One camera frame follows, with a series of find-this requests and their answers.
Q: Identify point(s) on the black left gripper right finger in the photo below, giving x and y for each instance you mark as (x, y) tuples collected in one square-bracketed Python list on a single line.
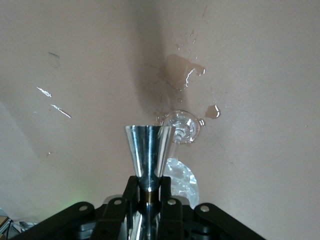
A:
[(180, 220)]

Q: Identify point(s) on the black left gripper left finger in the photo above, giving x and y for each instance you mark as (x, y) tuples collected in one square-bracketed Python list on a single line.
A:
[(110, 220)]

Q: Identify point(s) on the shiny steel double jigger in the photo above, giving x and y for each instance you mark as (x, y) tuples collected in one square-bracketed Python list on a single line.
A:
[(147, 155)]

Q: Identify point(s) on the clear stemmed wine glass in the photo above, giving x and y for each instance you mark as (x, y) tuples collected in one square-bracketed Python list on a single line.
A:
[(185, 180)]

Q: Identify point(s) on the small brown wine puddle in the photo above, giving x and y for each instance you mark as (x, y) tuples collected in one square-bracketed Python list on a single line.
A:
[(212, 112)]

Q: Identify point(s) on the large brown wine puddle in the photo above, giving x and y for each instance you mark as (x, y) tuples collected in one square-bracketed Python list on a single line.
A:
[(175, 70)]

